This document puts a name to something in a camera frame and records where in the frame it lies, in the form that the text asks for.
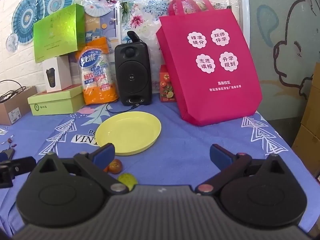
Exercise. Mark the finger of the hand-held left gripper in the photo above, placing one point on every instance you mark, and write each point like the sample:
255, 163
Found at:
6, 155
20, 165

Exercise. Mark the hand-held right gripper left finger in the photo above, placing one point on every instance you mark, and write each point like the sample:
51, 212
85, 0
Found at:
103, 153

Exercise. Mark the light green shoe box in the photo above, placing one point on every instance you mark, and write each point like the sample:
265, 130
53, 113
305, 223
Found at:
55, 102

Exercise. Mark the black speaker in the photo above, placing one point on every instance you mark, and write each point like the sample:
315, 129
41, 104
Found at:
132, 75

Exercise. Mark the green mango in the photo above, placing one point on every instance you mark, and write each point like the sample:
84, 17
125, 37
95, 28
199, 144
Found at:
127, 180

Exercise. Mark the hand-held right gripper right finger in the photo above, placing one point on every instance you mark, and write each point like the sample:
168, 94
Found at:
220, 156

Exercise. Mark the white cup box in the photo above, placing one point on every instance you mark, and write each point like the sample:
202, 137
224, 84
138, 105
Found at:
55, 75

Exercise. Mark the calendar wall poster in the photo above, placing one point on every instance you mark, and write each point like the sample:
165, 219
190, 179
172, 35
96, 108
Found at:
102, 25

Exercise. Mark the brown cardboard box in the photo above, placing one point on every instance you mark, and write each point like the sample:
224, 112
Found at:
17, 108
312, 100
306, 145

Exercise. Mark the yellow plate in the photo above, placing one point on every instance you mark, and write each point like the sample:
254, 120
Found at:
127, 132

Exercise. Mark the blue printed tablecloth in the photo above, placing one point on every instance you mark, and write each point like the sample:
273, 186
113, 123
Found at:
187, 140

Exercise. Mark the pink tote bag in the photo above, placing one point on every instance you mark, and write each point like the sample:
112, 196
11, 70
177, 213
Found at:
212, 80

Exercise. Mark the small blue paper fan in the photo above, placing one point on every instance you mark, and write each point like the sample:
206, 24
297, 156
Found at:
12, 42

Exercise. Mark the orange paper cup pack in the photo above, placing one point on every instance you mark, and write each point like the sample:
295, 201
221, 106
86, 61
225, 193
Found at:
97, 90

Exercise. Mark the red plum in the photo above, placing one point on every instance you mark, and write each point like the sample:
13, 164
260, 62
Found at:
116, 167

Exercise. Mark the large green gift box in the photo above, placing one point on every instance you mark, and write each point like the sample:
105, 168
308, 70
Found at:
57, 32

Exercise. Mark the red cracker box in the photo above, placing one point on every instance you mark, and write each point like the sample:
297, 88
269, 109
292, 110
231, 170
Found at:
166, 85

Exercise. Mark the large blue paper fan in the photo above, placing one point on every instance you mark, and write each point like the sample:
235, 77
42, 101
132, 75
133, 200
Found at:
25, 20

